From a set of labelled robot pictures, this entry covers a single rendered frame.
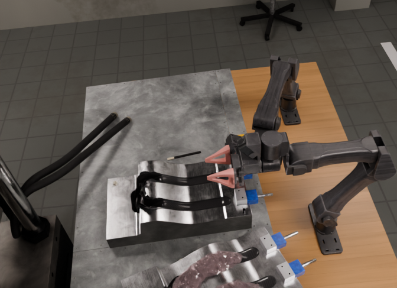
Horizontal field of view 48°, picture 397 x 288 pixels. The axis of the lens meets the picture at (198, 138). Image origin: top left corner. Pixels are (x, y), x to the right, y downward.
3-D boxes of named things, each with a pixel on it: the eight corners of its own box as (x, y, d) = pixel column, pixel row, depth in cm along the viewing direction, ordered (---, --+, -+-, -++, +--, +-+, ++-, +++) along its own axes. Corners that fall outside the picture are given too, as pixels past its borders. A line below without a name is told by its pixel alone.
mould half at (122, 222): (238, 170, 173) (238, 148, 163) (251, 228, 156) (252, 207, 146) (111, 187, 172) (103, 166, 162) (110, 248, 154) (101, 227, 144)
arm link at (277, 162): (259, 161, 119) (284, 158, 119) (255, 146, 123) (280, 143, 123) (259, 177, 124) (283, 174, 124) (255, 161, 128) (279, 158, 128)
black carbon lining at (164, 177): (225, 174, 164) (224, 157, 157) (232, 210, 153) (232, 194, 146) (132, 186, 163) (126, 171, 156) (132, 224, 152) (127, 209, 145)
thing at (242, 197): (270, 192, 158) (271, 183, 154) (273, 204, 154) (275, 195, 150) (234, 197, 157) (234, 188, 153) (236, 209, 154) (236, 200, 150)
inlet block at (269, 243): (292, 230, 151) (294, 222, 147) (300, 242, 148) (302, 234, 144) (259, 245, 148) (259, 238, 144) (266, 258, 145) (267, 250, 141)
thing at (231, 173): (206, 177, 118) (241, 172, 118) (204, 156, 123) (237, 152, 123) (208, 191, 123) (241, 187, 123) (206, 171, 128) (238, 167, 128)
